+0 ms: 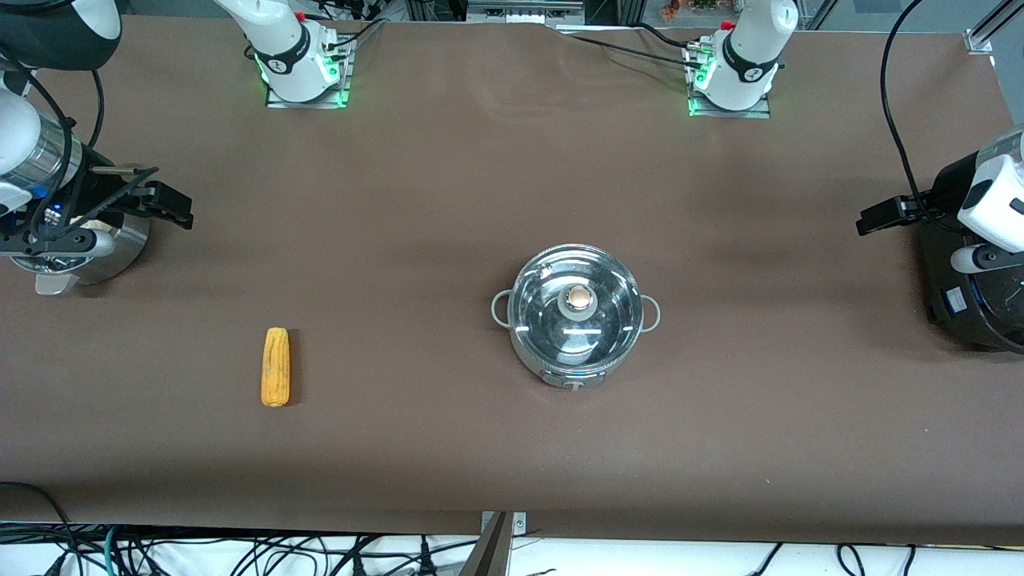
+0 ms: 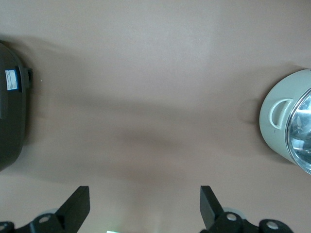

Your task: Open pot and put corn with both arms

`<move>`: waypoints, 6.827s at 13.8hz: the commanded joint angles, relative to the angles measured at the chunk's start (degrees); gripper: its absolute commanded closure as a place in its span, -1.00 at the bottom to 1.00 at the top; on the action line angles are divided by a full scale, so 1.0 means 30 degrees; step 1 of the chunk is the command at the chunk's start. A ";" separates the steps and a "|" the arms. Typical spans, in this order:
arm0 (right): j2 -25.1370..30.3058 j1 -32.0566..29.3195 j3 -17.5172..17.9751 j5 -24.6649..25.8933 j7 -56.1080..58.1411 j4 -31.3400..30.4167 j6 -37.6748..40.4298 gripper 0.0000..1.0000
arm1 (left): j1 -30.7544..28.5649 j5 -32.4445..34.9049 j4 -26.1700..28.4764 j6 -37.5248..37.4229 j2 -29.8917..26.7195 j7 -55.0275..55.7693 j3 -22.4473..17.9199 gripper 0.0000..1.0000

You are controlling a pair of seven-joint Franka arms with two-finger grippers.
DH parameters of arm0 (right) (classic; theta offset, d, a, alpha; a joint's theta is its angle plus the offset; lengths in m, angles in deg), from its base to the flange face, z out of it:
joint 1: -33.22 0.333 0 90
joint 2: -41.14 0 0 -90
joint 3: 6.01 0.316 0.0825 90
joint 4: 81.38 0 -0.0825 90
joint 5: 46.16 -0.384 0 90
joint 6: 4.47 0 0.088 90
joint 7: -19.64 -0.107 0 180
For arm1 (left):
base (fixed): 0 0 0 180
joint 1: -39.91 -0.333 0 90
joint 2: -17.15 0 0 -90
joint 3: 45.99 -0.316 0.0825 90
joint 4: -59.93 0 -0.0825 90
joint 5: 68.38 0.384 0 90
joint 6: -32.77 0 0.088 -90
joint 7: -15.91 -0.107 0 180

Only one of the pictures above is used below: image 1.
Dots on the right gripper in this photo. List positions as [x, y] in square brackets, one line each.
[90, 197]

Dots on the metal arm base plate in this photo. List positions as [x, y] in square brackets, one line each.
[764, 110]
[340, 88]

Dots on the yellow corn cob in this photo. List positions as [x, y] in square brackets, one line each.
[275, 368]

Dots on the metal table edge bracket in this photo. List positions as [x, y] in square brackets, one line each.
[496, 544]

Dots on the aluminium frame profile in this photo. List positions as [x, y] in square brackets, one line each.
[988, 28]

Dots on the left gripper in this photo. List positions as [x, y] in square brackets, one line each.
[946, 193]

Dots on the steel steamer pot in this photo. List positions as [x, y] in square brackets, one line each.
[120, 252]

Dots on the brown table cover mat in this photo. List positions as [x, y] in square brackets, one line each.
[480, 200]

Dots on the black rice cooker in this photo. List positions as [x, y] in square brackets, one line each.
[972, 312]

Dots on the glass pot lid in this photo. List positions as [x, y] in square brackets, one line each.
[576, 298]

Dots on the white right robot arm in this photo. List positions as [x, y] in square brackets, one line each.
[288, 48]

